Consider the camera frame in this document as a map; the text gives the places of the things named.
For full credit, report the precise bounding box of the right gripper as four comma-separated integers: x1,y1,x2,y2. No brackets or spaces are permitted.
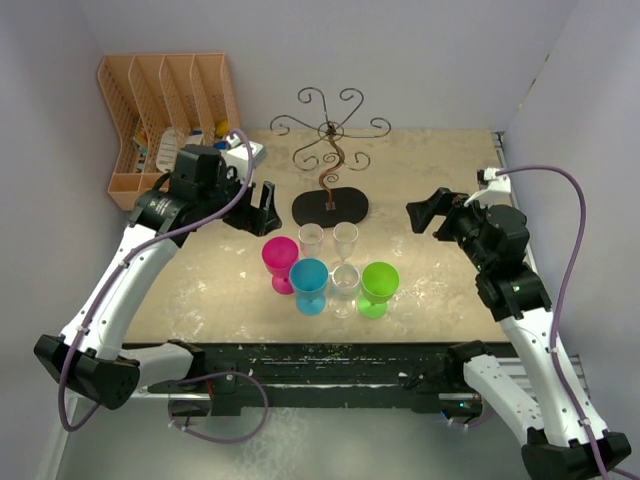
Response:
406,187,497,271

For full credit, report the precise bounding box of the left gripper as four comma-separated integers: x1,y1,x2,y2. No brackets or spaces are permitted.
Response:
199,165,281,236

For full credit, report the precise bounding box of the pink plastic wine glass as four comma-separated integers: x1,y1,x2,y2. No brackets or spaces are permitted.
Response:
261,236,299,295

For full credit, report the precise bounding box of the clear short wine glass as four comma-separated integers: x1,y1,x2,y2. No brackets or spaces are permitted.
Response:
298,223,324,258

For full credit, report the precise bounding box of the clear tall flute glass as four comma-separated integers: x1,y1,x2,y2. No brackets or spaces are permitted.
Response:
331,222,359,270

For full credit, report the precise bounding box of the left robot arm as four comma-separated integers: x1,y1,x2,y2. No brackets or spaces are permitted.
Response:
34,142,282,410

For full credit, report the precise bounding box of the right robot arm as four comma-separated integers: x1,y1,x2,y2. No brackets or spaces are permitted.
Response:
406,188,631,479

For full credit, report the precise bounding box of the metal wine glass rack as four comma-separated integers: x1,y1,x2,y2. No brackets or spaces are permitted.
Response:
269,87,392,229

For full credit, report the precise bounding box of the blue plastic wine glass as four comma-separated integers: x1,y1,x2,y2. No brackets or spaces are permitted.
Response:
289,258,329,316

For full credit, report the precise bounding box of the green plastic wine glass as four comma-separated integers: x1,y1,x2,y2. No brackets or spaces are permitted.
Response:
357,262,400,319

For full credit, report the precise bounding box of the clear front wine glass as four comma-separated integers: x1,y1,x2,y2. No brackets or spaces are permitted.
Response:
329,263,360,319

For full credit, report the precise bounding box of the yellow small object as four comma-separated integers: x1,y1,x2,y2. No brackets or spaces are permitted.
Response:
215,119,230,138

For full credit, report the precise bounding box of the white blister pack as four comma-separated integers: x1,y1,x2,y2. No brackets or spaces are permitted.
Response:
155,127,178,173

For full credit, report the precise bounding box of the colourful booklet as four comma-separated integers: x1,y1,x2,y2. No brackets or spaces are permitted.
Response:
132,119,149,173

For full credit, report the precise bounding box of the peach plastic file organizer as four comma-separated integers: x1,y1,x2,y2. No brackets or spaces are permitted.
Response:
98,53,241,211

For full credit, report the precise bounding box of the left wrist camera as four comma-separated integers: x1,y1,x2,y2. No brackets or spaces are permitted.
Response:
222,134,267,177

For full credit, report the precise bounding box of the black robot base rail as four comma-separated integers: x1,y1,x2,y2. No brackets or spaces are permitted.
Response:
84,341,581,416

